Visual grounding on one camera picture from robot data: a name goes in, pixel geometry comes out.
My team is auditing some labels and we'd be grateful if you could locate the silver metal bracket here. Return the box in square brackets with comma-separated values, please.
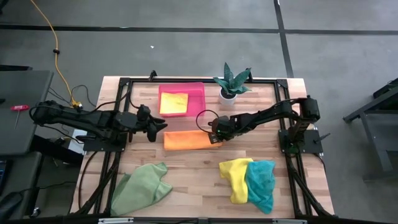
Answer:
[272, 218, 308, 224]
[98, 217, 134, 224]

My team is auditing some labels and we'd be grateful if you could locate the yellow floor cable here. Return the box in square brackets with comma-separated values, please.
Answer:
[30, 0, 83, 110]

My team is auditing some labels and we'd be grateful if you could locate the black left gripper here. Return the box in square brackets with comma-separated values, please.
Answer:
[132, 105, 169, 133]

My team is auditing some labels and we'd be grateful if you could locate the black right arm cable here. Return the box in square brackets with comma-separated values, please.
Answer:
[195, 109, 220, 134]

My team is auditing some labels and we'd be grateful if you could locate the black aluminium table frame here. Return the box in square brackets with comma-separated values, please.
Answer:
[70, 70, 335, 224]

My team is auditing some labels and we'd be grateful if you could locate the green snake plant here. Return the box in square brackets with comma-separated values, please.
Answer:
[213, 62, 252, 96]

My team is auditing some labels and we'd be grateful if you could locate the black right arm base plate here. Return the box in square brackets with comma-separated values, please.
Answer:
[279, 129, 324, 155]

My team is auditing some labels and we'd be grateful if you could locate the orange microfiber towel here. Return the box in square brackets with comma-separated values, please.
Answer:
[163, 129, 223, 152]

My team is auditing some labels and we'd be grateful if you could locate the white plant pot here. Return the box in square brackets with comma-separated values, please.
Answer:
[218, 88, 238, 106]

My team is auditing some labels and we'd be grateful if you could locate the grey side table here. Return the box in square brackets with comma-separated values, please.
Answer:
[0, 70, 54, 156]

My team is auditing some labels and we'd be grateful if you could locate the pink plastic bin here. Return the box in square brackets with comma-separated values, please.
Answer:
[157, 82, 206, 118]

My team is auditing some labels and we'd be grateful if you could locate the grey metal cart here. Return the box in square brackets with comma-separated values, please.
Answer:
[343, 77, 398, 183]

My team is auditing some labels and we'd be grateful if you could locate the yellow microfiber towel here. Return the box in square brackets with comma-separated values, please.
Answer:
[159, 91, 189, 115]
[218, 157, 254, 205]

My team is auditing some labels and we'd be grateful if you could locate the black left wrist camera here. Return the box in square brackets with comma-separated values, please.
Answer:
[146, 124, 158, 143]

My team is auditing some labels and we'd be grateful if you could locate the teal microfiber towel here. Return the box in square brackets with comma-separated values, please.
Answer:
[245, 160, 277, 215]

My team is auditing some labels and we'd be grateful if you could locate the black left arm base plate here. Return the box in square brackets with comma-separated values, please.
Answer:
[82, 129, 127, 153]

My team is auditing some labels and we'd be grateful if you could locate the green microfiber towel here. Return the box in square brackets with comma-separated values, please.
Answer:
[110, 161, 174, 217]

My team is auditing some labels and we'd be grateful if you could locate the red T-handle hex key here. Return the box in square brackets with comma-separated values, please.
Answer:
[10, 105, 30, 130]

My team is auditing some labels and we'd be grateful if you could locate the white power box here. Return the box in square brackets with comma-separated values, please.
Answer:
[67, 129, 88, 156]

